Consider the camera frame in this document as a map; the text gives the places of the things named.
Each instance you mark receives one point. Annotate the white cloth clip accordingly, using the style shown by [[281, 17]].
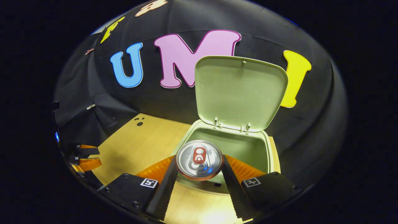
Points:
[[90, 106]]

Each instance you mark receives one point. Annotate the pale green desktop garbage bin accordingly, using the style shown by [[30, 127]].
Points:
[[239, 90]]

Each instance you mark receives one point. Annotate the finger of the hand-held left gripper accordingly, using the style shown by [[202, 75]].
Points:
[[88, 151], [90, 164]]

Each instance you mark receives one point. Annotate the wooden desktop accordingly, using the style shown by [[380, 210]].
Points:
[[146, 140]]

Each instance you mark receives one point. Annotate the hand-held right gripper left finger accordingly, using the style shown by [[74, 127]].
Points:
[[164, 196]]

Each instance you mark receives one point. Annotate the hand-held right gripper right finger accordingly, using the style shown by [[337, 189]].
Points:
[[233, 193]]

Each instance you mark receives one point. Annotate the black backdrop cloth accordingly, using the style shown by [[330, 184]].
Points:
[[155, 99]]

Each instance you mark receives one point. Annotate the pink cloth clip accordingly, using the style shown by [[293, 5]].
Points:
[[89, 51]]

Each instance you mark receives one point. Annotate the red pop can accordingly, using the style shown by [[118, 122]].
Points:
[[199, 160]]

